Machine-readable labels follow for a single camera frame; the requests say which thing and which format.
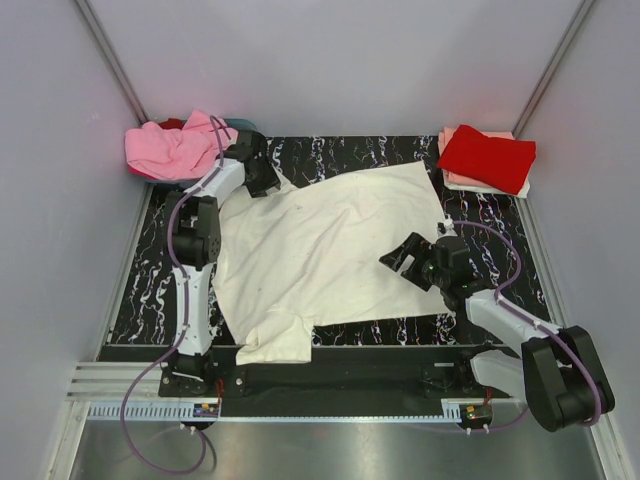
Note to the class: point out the pink crumpled t shirt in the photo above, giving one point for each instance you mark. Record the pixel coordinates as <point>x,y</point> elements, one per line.
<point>170,150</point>

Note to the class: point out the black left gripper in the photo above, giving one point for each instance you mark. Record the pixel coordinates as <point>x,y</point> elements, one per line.
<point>269,181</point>

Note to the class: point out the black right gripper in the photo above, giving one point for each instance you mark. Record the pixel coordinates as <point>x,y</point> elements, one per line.
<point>413,246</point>

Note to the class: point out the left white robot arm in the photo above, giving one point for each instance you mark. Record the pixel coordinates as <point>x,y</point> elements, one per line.
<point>193,243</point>

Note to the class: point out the aluminium corner post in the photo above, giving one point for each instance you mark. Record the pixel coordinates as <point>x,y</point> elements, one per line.
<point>573,29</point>
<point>99,36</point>

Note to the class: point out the left aluminium corner post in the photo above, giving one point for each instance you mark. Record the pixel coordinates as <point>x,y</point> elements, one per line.
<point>99,36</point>

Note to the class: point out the red t shirt in basket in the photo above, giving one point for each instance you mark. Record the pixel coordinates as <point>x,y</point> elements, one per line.
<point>171,123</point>

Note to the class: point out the folded red t shirt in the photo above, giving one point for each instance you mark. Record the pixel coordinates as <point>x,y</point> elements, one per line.
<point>517,156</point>

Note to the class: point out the white slotted cable duct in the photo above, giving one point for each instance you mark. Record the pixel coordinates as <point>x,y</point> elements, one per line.
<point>147,411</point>

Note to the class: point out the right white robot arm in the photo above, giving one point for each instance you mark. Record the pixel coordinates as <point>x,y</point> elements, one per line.
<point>556,371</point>

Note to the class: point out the aluminium frame rail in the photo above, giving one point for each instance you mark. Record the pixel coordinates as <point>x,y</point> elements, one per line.
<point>111,381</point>

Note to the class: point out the right aluminium corner post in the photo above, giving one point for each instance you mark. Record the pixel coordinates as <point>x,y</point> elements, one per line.
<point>573,29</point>

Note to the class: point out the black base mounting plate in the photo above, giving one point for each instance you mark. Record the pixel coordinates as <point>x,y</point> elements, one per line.
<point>414,383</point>

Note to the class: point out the teal plastic laundry basket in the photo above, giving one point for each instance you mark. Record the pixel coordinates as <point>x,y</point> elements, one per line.
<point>240,122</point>

